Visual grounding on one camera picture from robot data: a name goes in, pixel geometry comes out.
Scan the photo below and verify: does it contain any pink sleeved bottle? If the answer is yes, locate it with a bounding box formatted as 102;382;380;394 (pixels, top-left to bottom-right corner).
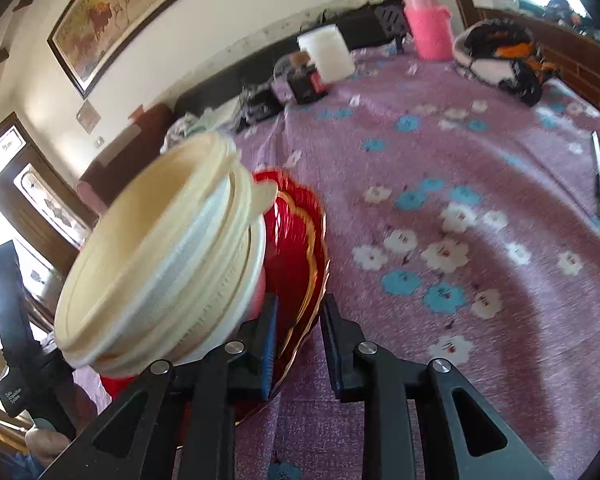
399;0;457;62

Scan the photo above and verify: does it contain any small dark bottle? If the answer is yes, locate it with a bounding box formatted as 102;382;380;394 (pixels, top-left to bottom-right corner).
286;51;329;107

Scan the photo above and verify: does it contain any white bowl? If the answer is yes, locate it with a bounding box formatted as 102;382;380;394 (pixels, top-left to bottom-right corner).
170;220;269;362
100;175;240;363

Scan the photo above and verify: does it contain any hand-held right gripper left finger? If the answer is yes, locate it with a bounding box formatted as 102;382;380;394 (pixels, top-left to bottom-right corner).
39;292;280;480

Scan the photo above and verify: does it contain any cream paper plate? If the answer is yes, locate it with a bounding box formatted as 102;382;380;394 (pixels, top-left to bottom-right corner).
105;160;279;377

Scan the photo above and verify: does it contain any brown tiled window ledge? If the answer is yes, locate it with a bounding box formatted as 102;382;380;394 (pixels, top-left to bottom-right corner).
471;0;600;127

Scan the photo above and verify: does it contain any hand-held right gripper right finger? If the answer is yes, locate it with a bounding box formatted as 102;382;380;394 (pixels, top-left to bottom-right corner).
320;294;556;480

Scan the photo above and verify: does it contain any framed horse painting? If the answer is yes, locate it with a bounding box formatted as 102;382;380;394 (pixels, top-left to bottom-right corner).
46;0;242;100

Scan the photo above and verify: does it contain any black power adapter with cables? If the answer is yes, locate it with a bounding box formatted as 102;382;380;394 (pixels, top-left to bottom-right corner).
234;84;284;134

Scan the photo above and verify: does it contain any white plastic jar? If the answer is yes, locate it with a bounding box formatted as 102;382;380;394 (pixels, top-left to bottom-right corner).
297;24;357;84

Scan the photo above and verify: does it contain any purple floral tablecloth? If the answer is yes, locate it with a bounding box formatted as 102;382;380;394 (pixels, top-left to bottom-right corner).
72;44;600;480

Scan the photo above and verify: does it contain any wooden door with frosted glass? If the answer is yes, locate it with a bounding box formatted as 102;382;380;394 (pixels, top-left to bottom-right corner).
0;111;97;321

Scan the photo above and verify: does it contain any person's left hand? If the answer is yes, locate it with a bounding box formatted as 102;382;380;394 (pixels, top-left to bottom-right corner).
24;419;72;467

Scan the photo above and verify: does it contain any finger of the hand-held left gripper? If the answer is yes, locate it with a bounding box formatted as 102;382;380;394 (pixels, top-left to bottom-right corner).
0;240;37;368

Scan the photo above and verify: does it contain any black phone stand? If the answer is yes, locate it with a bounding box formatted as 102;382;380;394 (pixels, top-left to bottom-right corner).
374;1;412;54

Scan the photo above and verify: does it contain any knife with black handle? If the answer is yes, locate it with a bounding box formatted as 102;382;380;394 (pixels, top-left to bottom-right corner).
590;130;600;219

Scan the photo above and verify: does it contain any large red scalloped plate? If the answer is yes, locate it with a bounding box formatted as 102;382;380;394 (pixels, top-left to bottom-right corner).
99;167;332;428

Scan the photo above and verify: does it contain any small red gold-rimmed plate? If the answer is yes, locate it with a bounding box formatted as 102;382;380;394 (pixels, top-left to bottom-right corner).
267;187;322;348

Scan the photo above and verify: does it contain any wall plaque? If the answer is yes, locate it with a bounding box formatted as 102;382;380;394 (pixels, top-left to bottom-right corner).
76;100;102;134

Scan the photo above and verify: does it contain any black sofa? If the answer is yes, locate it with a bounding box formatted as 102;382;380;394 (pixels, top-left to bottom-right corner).
171;1;407;127

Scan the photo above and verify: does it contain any deep cream bowl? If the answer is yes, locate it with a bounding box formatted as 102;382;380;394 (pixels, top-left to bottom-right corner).
54;131;242;367

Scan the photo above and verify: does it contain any brown armchair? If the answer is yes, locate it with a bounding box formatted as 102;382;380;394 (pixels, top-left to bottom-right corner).
76;104;177;217

